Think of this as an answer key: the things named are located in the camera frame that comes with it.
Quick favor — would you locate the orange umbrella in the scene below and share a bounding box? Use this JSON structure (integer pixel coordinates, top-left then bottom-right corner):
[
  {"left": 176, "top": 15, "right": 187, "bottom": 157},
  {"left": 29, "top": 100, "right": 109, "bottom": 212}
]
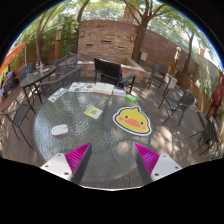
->
[{"left": 0, "top": 43, "right": 26, "bottom": 75}]

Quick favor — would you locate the yellow duck mouse pad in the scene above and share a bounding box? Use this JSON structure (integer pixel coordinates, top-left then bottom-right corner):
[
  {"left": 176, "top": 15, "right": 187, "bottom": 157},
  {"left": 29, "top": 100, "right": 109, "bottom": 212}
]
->
[{"left": 113, "top": 106, "right": 151, "bottom": 136}]

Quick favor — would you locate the green bottle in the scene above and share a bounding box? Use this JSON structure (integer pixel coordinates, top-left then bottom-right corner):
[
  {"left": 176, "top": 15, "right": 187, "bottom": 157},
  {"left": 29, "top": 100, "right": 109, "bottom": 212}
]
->
[{"left": 126, "top": 94, "right": 137, "bottom": 102}]

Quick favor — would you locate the white label card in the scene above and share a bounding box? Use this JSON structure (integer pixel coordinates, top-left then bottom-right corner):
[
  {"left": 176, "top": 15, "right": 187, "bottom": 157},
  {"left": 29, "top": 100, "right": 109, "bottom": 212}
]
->
[{"left": 48, "top": 88, "right": 67, "bottom": 103}]

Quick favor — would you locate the black chair far right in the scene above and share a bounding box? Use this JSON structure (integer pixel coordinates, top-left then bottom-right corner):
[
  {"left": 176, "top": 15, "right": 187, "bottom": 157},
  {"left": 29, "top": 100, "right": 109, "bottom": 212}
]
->
[{"left": 148, "top": 62, "right": 168, "bottom": 86}]

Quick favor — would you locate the black chair behind table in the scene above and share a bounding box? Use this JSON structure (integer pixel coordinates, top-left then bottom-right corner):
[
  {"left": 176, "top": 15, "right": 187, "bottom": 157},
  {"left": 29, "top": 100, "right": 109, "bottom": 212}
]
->
[{"left": 94, "top": 58, "right": 136, "bottom": 91}]

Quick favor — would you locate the colourful picture sheet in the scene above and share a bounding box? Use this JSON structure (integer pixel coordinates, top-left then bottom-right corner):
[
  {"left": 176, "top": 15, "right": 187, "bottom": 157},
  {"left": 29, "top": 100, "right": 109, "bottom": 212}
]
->
[{"left": 69, "top": 82, "right": 95, "bottom": 92}]

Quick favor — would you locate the dark round side table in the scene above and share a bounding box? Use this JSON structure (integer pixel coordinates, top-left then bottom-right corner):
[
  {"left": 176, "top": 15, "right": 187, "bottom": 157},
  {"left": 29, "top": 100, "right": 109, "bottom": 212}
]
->
[{"left": 19, "top": 64, "right": 57, "bottom": 104}]

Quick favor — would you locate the black metal chair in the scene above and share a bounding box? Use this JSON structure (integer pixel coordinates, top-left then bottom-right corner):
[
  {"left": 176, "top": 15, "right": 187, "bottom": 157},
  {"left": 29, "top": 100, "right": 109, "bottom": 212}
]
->
[
  {"left": 0, "top": 99, "right": 35, "bottom": 147},
  {"left": 162, "top": 89, "right": 195, "bottom": 123}
]

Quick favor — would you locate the black wicker chair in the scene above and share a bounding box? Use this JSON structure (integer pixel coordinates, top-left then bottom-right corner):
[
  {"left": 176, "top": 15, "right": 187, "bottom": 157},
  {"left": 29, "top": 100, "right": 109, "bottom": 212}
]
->
[{"left": 40, "top": 66, "right": 82, "bottom": 97}]

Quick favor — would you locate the black metal chair right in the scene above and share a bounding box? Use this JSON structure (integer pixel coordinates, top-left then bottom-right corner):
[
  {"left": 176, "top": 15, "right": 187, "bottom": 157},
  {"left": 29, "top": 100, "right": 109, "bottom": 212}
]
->
[{"left": 162, "top": 89, "right": 195, "bottom": 123}]

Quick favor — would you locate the small white booklet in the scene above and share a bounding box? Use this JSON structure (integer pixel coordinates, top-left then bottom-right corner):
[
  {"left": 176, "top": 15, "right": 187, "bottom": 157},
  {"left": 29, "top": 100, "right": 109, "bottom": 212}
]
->
[{"left": 113, "top": 89, "right": 126, "bottom": 96}]

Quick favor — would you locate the round glass table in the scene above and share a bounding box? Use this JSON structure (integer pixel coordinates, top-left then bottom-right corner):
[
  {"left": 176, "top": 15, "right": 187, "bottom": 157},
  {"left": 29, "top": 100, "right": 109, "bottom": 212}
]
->
[{"left": 33, "top": 92, "right": 151, "bottom": 183}]

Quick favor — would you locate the black metal chair left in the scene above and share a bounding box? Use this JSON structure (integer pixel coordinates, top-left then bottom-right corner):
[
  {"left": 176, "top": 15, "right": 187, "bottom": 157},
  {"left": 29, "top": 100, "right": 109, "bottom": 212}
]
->
[{"left": 0, "top": 99, "right": 35, "bottom": 147}]

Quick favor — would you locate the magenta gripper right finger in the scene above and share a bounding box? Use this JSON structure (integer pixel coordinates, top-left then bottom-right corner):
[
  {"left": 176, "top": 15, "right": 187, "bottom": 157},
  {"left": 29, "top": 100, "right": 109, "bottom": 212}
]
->
[{"left": 132, "top": 143, "right": 182, "bottom": 185}]

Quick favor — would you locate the yellow QR code card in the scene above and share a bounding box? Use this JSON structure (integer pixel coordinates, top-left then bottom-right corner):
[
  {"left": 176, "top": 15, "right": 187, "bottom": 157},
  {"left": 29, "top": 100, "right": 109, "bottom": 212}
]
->
[{"left": 84, "top": 106, "right": 102, "bottom": 119}]

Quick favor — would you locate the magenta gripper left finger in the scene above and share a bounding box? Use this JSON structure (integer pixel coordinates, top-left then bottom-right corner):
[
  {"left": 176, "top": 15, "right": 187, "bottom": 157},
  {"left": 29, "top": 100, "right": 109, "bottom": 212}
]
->
[{"left": 41, "top": 143, "right": 92, "bottom": 184}]

